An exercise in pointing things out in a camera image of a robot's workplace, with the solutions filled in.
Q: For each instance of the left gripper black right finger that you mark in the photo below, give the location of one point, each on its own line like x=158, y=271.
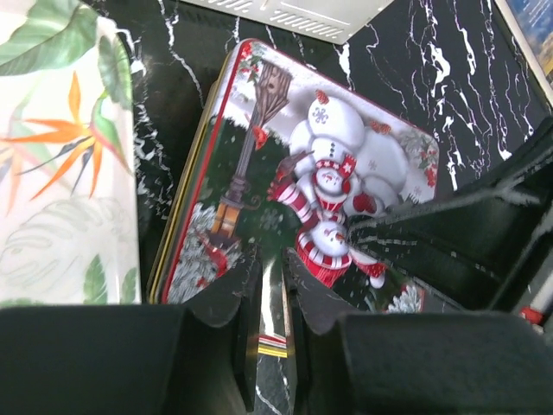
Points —
x=353, y=362

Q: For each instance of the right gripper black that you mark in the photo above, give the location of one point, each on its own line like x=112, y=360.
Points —
x=489, y=250

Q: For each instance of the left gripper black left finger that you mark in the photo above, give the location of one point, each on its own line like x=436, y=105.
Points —
x=198, y=357

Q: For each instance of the gold cookie tin base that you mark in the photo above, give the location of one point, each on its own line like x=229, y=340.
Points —
x=215, y=246

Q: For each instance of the gold tin lid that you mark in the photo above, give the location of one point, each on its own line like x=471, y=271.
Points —
x=296, y=158

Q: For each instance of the floral patterned serving tray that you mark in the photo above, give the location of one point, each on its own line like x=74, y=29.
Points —
x=68, y=186

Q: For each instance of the blue landscape cover book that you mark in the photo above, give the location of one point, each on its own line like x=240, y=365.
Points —
x=530, y=22

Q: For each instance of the white desk file organizer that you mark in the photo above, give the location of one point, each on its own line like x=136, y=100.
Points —
x=332, y=21

